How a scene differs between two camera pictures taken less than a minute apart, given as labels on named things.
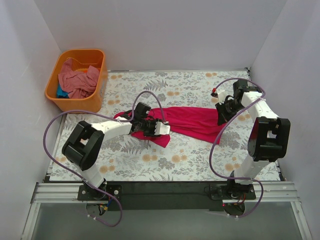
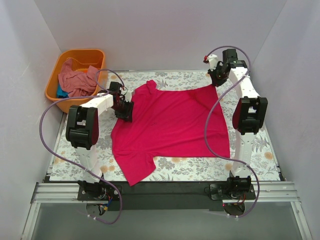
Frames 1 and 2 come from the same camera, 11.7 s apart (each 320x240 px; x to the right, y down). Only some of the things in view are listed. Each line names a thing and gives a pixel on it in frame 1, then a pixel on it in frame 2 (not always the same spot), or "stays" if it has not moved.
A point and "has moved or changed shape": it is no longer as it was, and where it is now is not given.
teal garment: x=60 y=94 stays
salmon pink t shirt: x=76 y=84 stays
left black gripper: x=152 y=126 → x=125 y=111
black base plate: x=164 y=196 stays
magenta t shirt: x=199 y=124 has moved or changed shape
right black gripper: x=223 y=113 → x=218 y=78
